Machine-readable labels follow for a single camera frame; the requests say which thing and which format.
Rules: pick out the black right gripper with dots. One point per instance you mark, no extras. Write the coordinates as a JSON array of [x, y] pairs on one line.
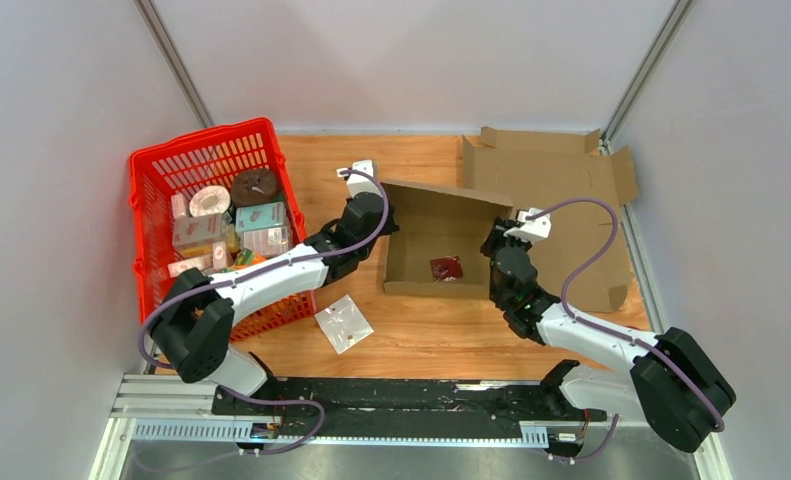
[[496, 237]]

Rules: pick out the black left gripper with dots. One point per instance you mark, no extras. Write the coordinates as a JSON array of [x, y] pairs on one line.
[[390, 227]]

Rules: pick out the brown cardboard box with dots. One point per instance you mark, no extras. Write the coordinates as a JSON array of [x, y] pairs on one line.
[[439, 221]]

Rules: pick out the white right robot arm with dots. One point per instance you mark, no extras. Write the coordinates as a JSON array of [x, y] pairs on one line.
[[665, 379]]

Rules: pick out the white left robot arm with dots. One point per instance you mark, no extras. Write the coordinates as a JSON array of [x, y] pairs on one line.
[[192, 326]]

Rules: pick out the teal snack box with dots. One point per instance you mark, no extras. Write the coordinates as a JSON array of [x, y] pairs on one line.
[[261, 217]]

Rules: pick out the dark red packet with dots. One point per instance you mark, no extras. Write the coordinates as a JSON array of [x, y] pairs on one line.
[[446, 269]]

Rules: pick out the clear plastic bag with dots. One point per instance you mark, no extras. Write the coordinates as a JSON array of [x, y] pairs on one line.
[[343, 324]]

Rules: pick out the brown round cake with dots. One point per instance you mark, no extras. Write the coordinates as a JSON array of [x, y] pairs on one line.
[[254, 187]]

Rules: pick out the pink white tape roll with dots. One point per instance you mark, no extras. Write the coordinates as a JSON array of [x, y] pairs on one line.
[[209, 200]]

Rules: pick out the red plastic basket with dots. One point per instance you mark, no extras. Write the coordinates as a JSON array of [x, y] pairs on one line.
[[180, 168]]

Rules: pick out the pink white carton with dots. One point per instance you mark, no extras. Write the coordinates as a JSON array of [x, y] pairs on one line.
[[194, 236]]

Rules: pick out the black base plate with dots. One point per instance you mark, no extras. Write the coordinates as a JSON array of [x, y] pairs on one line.
[[404, 408]]

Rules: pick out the aluminium front rail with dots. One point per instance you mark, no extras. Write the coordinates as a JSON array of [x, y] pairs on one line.
[[168, 409]]

